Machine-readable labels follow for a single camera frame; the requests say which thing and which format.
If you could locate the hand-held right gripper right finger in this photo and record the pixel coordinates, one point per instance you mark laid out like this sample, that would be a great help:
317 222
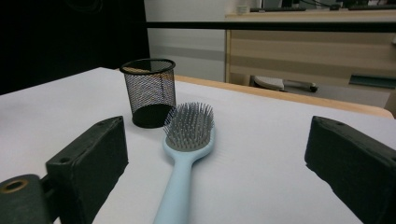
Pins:
355 165

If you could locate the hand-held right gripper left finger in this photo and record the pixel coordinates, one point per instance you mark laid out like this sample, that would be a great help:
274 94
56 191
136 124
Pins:
90 165

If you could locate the light blue hairbrush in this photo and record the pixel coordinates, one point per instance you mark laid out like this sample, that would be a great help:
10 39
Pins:
179 186

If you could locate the black mesh pen holder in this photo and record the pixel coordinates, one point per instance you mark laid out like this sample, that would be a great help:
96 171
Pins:
149 90

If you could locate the dark green strip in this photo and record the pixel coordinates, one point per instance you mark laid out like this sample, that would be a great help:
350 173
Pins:
373 81

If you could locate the white office chair base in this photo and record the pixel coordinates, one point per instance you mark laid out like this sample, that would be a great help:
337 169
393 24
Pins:
274 83

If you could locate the black curtain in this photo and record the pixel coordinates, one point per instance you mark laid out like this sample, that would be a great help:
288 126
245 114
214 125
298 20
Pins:
68 37

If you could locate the black horizontal bar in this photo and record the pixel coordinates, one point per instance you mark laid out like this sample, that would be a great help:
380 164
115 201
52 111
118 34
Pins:
280 26

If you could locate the black keyboard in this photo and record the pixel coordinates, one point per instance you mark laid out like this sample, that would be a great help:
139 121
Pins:
277 9

